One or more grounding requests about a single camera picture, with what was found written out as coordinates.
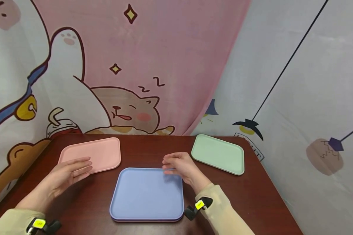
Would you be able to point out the person's left fingers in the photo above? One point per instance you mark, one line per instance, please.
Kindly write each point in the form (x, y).
(81, 168)

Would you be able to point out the person's right fingers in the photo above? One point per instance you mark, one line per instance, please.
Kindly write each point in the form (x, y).
(171, 164)

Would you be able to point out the person's left hand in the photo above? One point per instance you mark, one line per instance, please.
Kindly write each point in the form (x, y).
(58, 179)

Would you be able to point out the mint green rectangular tray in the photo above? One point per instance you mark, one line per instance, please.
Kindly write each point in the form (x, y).
(219, 153)

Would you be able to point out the person's right forearm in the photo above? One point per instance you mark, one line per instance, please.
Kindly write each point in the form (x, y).
(226, 213)

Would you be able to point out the blue rectangular tray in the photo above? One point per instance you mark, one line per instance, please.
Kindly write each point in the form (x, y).
(148, 194)

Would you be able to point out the pink rectangular tray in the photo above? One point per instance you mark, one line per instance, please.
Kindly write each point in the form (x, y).
(104, 153)

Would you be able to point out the person's left forearm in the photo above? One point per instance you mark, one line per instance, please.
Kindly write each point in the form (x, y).
(8, 223)

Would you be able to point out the black wrist band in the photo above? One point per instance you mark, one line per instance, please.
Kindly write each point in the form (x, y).
(42, 225)
(200, 205)

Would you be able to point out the person's right hand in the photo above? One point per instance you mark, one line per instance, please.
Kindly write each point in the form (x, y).
(186, 168)

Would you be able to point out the purple rectangular tray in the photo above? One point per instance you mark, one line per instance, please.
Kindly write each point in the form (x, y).
(147, 221)

